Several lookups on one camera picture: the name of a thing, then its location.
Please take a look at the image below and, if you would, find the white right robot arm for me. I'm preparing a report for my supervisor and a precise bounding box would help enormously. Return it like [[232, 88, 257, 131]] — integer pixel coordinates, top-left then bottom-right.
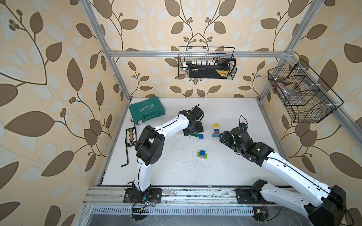
[[219, 123, 352, 226]]

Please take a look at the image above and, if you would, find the lime green long lego brick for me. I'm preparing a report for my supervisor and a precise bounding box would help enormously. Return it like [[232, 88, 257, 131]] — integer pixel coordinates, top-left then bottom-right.
[[197, 151, 207, 159]]

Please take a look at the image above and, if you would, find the green plastic tool case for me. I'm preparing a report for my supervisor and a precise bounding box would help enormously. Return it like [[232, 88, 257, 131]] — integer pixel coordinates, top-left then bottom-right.
[[130, 97, 166, 125]]

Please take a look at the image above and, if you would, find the black battery charger in basket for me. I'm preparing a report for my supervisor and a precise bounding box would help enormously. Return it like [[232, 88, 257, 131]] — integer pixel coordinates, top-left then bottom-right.
[[179, 57, 237, 79]]

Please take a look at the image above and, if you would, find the plastic bag in basket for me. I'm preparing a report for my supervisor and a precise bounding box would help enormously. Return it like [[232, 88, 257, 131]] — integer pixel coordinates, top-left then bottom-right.
[[275, 82, 301, 100]]

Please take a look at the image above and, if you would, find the black allen key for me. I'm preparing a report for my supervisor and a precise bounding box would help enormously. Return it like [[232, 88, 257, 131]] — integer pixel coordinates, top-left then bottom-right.
[[121, 137, 129, 167]]

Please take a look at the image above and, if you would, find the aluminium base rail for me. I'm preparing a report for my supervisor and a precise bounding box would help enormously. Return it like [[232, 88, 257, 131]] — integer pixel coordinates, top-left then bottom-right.
[[81, 186, 309, 219]]

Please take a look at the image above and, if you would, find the black wire basket back wall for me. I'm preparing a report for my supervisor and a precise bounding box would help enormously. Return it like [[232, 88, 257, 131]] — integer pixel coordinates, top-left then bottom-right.
[[177, 46, 237, 80]]

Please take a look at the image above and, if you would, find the black wire basket right wall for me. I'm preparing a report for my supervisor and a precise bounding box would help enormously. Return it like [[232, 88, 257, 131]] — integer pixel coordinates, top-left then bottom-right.
[[268, 59, 344, 123]]

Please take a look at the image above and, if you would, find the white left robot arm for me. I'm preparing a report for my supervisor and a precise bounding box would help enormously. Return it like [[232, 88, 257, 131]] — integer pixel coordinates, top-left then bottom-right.
[[123, 105, 204, 204]]

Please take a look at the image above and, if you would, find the black wire basket wall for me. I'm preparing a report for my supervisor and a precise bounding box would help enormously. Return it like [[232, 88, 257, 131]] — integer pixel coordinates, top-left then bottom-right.
[[177, 46, 237, 80], [268, 59, 344, 123]]

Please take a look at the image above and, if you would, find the black parallel charging board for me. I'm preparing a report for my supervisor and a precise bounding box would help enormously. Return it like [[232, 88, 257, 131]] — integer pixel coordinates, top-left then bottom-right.
[[126, 127, 137, 147]]

